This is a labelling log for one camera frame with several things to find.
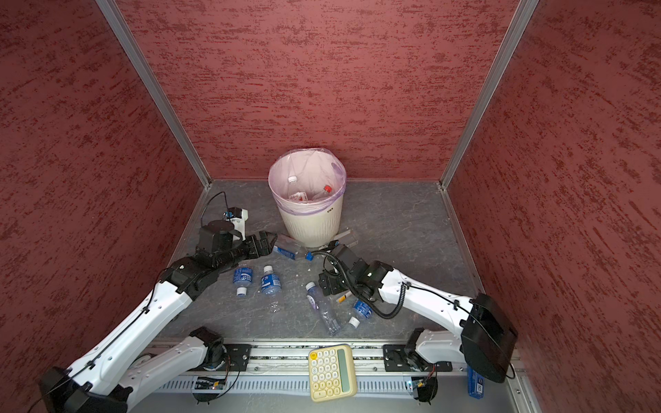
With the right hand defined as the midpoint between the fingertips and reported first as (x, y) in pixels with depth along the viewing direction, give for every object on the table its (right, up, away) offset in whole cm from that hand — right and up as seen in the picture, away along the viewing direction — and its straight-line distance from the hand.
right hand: (330, 285), depth 79 cm
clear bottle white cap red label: (-13, +30, +13) cm, 35 cm away
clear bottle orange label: (+4, -6, +4) cm, 8 cm away
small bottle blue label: (-30, +1, +6) cm, 31 cm away
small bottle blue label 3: (+10, -7, -2) cm, 13 cm away
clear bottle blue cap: (-15, +8, +14) cm, 21 cm away
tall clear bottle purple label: (-3, -8, +6) cm, 10 cm away
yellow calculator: (+1, -22, -10) cm, 24 cm away
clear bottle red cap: (-2, +31, +21) cm, 38 cm away
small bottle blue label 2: (-20, 0, +4) cm, 21 cm away
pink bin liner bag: (-10, +35, +21) cm, 42 cm away
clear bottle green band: (+6, +12, +21) cm, 25 cm away
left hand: (-20, +14, -3) cm, 24 cm away
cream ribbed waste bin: (-6, +17, +8) cm, 19 cm away
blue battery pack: (+40, -23, -11) cm, 48 cm away
